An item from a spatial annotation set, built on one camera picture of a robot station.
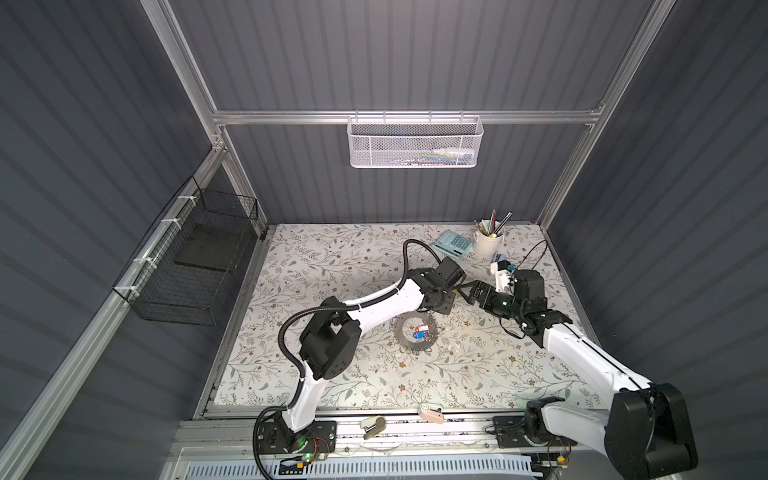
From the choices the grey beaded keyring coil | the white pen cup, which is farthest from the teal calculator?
the grey beaded keyring coil

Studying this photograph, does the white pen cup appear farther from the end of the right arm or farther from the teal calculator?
the end of the right arm

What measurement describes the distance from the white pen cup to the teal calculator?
0.04 m

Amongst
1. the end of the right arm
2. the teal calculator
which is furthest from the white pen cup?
the end of the right arm

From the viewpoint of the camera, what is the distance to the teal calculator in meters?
1.12

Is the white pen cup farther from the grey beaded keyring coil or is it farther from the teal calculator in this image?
the grey beaded keyring coil

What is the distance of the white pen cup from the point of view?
1.06 metres
